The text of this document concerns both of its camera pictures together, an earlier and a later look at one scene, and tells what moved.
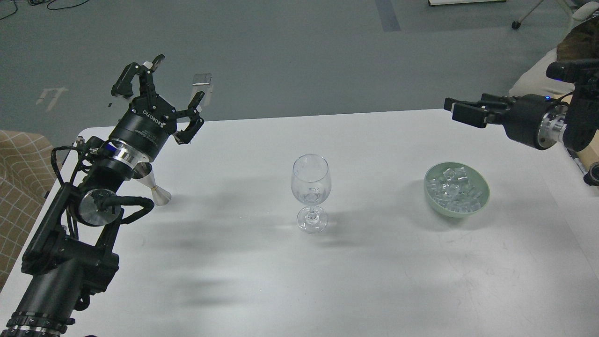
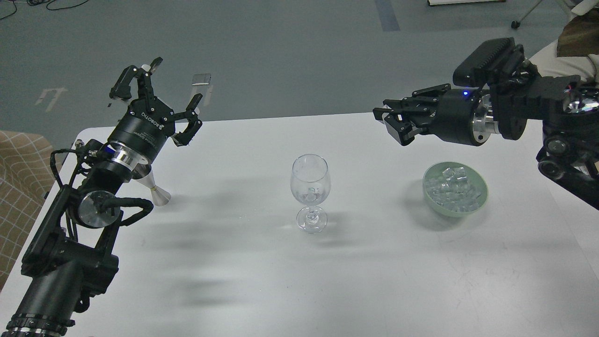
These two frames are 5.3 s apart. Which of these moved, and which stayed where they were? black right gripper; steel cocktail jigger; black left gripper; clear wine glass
Moved: black right gripper
Stayed: black left gripper; clear wine glass; steel cocktail jigger
